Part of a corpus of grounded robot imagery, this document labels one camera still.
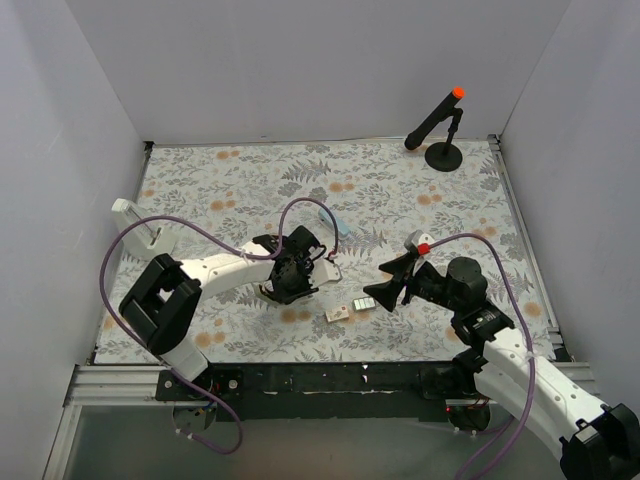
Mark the staple tray with staples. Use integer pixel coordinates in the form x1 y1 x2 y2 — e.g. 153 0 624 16
352 296 377 312

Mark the staple box sleeve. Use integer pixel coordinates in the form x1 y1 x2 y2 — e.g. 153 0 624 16
325 305 350 323

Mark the light blue stapler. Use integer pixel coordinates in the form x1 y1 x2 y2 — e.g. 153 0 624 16
318 208 351 238

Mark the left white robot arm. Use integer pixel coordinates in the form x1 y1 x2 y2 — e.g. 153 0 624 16
119 226 342 400

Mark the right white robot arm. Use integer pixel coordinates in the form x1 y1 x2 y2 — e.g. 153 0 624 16
363 253 639 479

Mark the floral table mat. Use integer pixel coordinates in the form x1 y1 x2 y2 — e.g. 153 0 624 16
93 139 557 365

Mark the black microphone stand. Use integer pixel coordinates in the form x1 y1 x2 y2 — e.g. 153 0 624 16
425 108 463 172

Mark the black microphone orange tip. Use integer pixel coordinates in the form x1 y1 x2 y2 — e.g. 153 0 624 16
404 86 465 151

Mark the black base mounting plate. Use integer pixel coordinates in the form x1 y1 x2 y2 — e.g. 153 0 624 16
155 361 491 430

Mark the white metronome device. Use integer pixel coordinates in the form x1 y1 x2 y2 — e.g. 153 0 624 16
111 198 178 261

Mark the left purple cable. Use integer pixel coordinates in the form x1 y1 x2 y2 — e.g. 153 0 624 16
99 197 339 455

